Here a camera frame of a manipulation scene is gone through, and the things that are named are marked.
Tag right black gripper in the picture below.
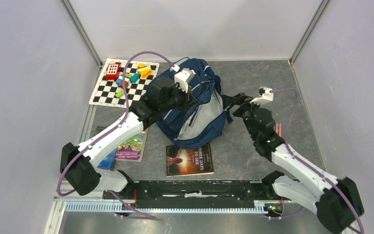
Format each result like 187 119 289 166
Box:
221 93 265 139

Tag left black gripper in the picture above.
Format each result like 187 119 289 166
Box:
159 82 197 113

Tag navy blue student backpack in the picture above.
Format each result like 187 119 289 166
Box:
156 57 232 149

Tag purple Treehouse book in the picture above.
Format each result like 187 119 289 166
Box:
114 130 148 162

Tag Three Days To See book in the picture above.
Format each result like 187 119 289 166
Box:
166 144 214 177

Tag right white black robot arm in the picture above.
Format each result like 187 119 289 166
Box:
222 93 365 234

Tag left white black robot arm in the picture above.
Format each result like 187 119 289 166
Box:
61 77 195 199

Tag yellow orange toy blocks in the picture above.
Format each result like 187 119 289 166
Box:
137 63 153 79

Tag blue brown toy blocks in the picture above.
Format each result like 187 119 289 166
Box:
115 73 140 89

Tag green toy block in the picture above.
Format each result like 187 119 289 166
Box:
115 90 124 98

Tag red pencil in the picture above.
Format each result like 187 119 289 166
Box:
275 122 282 137

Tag black white checkered mat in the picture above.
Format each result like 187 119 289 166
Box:
89 58 160 108

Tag red grid toy block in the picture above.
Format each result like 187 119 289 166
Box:
105 63 121 81

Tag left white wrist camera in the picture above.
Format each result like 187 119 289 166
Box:
170 64 196 93

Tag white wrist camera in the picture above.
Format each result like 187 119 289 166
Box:
250 87 274 105
170 64 196 93

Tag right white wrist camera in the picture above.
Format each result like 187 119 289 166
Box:
250 87 274 105

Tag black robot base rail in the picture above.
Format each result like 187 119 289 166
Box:
117 180 288 209

